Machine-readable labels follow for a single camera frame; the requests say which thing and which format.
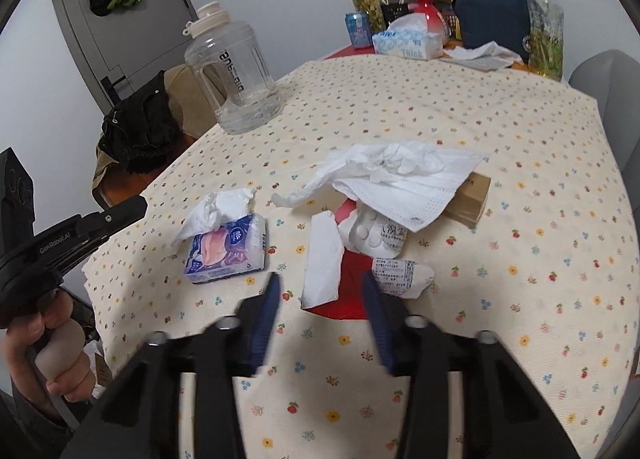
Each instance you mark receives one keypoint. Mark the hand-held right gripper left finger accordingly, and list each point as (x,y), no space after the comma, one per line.
(265,311)

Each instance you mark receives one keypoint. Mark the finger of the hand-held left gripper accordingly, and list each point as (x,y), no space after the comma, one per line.
(122,214)

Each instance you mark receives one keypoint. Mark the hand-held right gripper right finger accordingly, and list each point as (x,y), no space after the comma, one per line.
(377,321)

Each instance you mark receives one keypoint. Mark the torn white paper piece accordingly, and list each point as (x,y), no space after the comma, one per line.
(322,264)

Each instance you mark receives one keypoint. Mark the white pill blister pack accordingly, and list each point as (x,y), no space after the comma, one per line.
(370,236)

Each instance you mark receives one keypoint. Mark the white face mask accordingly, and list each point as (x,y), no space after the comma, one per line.
(410,199)

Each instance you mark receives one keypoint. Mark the large white tissue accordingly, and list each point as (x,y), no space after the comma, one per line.
(320,179)

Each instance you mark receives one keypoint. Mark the person's left forearm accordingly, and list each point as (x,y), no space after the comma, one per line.
(25,429)

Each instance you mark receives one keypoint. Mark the person's left hand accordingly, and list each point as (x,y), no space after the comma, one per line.
(17,359)

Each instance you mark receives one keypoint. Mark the purple tissue pack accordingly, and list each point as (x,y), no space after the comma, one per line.
(225,251)

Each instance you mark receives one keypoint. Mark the black garment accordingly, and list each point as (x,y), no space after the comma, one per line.
(142,124)

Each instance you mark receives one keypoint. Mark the small crumpled white tissue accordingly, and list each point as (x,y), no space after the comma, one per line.
(215,209)

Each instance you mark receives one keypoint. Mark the tan chair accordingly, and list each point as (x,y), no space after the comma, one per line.
(195,104)

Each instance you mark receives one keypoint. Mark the small brown cardboard box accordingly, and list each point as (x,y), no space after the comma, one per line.
(470,199)

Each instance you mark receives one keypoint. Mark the large clear water jug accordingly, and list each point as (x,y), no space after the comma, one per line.
(235,79)

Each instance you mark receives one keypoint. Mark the grey door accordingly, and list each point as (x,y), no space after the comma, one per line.
(150,14)

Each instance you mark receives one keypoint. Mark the blue white tissue box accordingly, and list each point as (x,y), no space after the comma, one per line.
(405,44)

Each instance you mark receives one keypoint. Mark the white paper sheet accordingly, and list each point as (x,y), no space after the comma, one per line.
(480,56)

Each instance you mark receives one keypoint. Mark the blue drink can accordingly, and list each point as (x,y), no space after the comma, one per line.
(357,29)

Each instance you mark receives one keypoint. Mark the red white vase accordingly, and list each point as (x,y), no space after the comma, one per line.
(430,14)

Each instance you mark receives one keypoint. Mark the black plastic basket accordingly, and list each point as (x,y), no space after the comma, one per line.
(395,10)

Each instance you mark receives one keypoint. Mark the bottle with yellow flowers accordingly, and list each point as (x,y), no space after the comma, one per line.
(367,4)

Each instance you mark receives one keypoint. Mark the navy tote bag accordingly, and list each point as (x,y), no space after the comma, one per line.
(490,19)

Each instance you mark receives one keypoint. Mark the clear floral plastic bottle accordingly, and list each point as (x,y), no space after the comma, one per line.
(545,39)

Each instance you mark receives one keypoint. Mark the grey upholstered chair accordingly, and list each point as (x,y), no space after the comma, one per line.
(610,89)

